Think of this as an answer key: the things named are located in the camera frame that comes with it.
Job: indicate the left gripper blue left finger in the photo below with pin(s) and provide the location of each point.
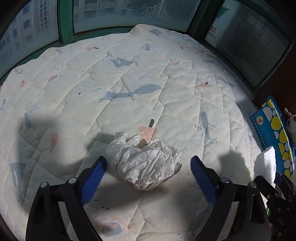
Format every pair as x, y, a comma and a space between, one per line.
45, 220

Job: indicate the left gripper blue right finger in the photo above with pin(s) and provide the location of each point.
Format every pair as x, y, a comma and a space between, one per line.
250, 221

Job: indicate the white tissue piece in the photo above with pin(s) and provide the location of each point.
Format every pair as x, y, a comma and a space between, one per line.
265, 165

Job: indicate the white paper ball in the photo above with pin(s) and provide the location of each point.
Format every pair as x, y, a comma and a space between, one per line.
144, 165

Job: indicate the person's right hand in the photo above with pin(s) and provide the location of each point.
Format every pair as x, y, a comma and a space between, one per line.
271, 229

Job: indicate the blue yellow dotted tissue box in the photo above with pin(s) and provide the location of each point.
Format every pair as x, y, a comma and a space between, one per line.
272, 130

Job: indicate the beige plush toy animal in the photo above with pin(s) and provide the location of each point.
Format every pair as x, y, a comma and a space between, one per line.
291, 124

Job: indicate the cream quilted patterned mat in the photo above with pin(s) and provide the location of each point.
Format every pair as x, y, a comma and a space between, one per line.
61, 111

